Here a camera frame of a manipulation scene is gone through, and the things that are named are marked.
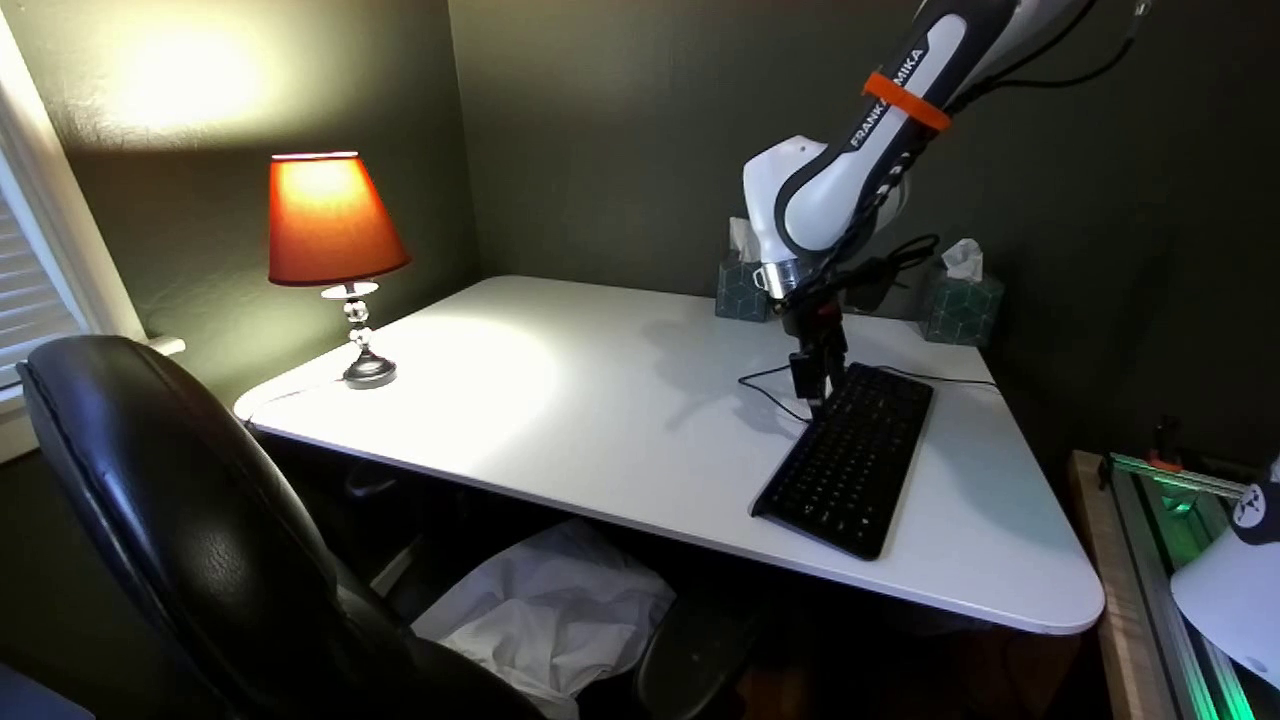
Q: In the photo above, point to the white window blind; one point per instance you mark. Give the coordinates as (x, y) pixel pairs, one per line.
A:
(26, 293)

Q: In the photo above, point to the aluminium rail frame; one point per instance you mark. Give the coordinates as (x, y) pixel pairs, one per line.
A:
(1161, 561)

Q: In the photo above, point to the white crumpled cloth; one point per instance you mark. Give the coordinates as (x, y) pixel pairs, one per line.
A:
(545, 612)

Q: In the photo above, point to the orange shade table lamp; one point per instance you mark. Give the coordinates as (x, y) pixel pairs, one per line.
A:
(332, 214)

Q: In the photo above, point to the black leather office chair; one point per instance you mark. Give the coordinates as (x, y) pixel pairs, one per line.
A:
(201, 535)

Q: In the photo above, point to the black cap with white logo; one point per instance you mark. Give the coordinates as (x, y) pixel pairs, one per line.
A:
(1259, 506)

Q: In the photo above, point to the wooden side bench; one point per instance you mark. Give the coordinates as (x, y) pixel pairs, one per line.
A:
(1102, 573)

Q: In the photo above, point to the black computer keyboard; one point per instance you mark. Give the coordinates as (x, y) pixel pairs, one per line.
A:
(852, 455)

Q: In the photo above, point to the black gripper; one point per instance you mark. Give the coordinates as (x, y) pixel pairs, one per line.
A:
(818, 323)

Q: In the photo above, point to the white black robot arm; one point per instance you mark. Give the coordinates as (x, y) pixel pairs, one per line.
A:
(852, 174)

